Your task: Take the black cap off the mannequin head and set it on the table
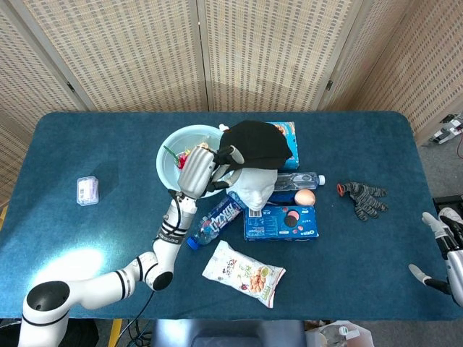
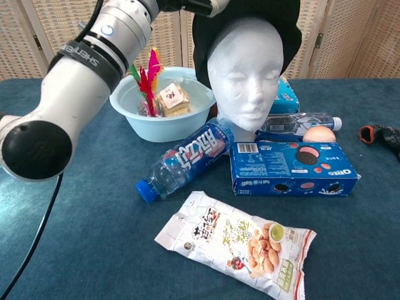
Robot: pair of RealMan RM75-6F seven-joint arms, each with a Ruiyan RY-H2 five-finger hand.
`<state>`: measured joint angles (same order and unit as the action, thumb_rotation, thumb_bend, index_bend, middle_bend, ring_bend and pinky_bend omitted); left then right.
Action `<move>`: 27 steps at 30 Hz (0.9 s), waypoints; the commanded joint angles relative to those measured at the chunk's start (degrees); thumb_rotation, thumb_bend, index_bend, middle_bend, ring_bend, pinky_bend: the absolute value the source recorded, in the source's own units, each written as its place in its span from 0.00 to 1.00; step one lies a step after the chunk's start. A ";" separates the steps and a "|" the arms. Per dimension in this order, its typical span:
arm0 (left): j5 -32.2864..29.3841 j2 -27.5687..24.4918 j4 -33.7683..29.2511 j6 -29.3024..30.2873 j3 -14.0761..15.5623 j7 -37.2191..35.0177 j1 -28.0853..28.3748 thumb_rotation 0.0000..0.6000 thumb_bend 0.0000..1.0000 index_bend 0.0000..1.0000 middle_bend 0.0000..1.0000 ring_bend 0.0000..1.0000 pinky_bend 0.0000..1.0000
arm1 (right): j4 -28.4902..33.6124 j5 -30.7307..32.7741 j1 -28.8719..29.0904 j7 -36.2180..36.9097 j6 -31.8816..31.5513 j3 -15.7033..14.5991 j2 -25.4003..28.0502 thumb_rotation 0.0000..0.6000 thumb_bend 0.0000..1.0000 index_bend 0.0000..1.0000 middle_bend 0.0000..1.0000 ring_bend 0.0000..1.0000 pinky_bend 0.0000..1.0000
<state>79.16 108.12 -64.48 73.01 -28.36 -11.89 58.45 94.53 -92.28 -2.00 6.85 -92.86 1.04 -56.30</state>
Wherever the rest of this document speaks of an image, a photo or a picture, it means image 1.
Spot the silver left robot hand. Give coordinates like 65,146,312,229
177,144,246,200

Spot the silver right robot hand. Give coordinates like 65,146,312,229
408,207,463,307

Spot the black baseball cap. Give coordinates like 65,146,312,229
216,120,294,171

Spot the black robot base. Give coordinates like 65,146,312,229
150,319,308,347

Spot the light blue plastic bowl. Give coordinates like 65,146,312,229
156,124,236,200

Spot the blue Oreo cookie box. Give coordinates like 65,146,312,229
243,204,320,243

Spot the small clear plastic box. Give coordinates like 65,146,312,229
76,175,100,207

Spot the colourful feather shuttlecock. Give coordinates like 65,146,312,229
162,145,191,171

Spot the blue label sports drink bottle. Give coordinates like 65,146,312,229
186,191,247,252

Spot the white foam mannequin head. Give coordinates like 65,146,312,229
226,166,279,213

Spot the dark blue snack packet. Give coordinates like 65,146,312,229
269,190,300,205

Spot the clear water bottle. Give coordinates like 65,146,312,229
273,171,326,192

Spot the grey knit glove orange cuff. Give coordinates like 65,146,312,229
336,181,389,222

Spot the peach round ball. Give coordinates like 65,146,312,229
294,188,317,207

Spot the white peanut snack bag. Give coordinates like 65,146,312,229
201,240,287,309

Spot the white power strip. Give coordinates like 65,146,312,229
428,113,463,146

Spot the clear plastic container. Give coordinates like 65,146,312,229
307,320,373,347

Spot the woven folding screen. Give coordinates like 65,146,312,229
0,0,463,203

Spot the black cable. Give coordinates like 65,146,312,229
121,288,157,347

